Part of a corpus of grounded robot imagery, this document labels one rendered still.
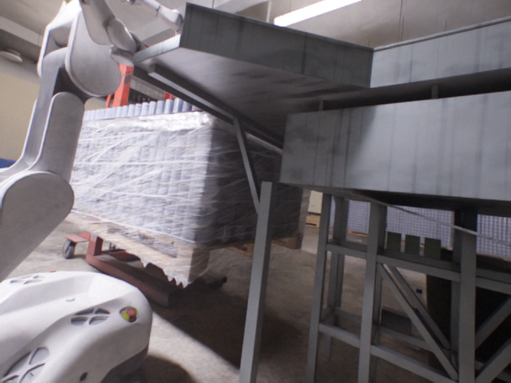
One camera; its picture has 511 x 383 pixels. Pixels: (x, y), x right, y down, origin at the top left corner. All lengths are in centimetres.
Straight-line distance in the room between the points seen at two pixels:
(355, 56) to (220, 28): 35
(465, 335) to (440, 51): 86
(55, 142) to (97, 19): 36
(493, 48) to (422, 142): 21
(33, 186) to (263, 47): 67
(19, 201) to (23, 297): 44
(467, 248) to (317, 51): 80
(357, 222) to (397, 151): 761
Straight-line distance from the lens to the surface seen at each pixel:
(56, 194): 86
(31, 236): 86
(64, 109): 92
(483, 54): 75
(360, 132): 73
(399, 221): 819
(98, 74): 94
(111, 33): 82
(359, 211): 826
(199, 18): 68
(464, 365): 120
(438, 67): 75
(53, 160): 90
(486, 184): 70
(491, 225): 826
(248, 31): 68
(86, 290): 126
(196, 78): 77
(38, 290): 120
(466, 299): 115
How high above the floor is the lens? 76
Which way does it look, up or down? 5 degrees up
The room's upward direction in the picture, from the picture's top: 7 degrees clockwise
